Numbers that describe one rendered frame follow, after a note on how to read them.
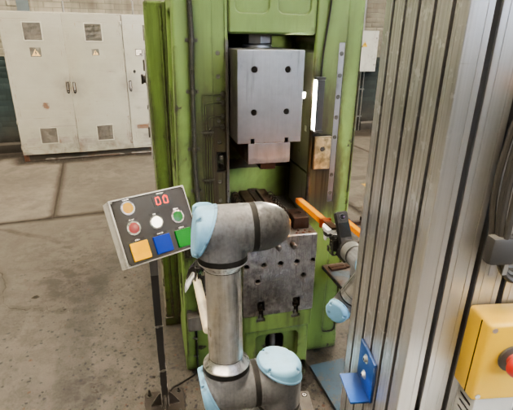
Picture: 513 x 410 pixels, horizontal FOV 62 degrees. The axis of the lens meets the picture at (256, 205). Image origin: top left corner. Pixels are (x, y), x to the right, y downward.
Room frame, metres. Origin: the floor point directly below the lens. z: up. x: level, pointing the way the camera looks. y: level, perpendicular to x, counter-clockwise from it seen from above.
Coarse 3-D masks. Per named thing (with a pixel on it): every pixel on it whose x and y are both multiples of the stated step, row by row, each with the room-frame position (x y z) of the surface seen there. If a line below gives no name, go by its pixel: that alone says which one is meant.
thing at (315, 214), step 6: (300, 198) 1.83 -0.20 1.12; (300, 204) 1.78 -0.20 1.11; (306, 204) 1.75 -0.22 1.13; (306, 210) 1.71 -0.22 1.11; (312, 210) 1.67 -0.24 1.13; (312, 216) 1.64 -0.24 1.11; (318, 216) 1.59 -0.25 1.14; (324, 216) 1.59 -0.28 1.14; (318, 222) 1.57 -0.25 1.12; (324, 222) 1.52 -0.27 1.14; (330, 222) 1.51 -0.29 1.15
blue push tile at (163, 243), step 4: (156, 236) 1.58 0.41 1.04; (160, 236) 1.59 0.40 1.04; (164, 236) 1.59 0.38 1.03; (168, 236) 1.60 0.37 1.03; (156, 240) 1.57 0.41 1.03; (160, 240) 1.58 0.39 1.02; (164, 240) 1.59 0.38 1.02; (168, 240) 1.59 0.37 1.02; (156, 244) 1.56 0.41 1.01; (160, 244) 1.57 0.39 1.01; (164, 244) 1.58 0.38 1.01; (168, 244) 1.58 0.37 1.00; (172, 244) 1.59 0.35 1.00; (156, 248) 1.55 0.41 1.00; (160, 248) 1.56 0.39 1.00; (164, 248) 1.57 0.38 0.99; (168, 248) 1.57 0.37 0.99; (172, 248) 1.58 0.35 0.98; (160, 252) 1.55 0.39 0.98; (164, 252) 1.56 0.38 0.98
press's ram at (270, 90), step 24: (240, 48) 2.03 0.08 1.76; (264, 48) 2.09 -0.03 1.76; (240, 72) 1.87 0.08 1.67; (264, 72) 1.89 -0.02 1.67; (288, 72) 1.92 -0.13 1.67; (240, 96) 1.87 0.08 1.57; (264, 96) 1.89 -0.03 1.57; (288, 96) 1.92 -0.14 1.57; (240, 120) 1.87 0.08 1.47; (264, 120) 1.89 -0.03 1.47; (288, 120) 1.92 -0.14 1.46
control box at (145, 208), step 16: (160, 192) 1.70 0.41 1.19; (176, 192) 1.74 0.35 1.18; (112, 208) 1.55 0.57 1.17; (144, 208) 1.62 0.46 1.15; (160, 208) 1.66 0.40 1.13; (176, 208) 1.70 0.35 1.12; (112, 224) 1.54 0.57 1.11; (128, 224) 1.55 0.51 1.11; (144, 224) 1.59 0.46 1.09; (176, 224) 1.66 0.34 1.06; (128, 240) 1.51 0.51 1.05; (176, 240) 1.62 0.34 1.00; (128, 256) 1.48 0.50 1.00; (160, 256) 1.55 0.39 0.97
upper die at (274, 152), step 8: (232, 144) 2.23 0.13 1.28; (240, 144) 2.03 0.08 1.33; (248, 144) 1.88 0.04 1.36; (256, 144) 1.89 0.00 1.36; (264, 144) 1.89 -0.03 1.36; (272, 144) 1.90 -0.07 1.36; (280, 144) 1.91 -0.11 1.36; (288, 144) 1.92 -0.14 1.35; (240, 152) 2.03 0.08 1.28; (248, 152) 1.88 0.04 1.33; (256, 152) 1.89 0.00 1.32; (264, 152) 1.89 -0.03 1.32; (272, 152) 1.90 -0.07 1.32; (280, 152) 1.91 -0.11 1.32; (288, 152) 1.92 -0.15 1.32; (248, 160) 1.88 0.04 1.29; (256, 160) 1.89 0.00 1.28; (264, 160) 1.89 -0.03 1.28; (272, 160) 1.90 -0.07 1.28; (280, 160) 1.91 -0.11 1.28; (288, 160) 1.92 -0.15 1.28
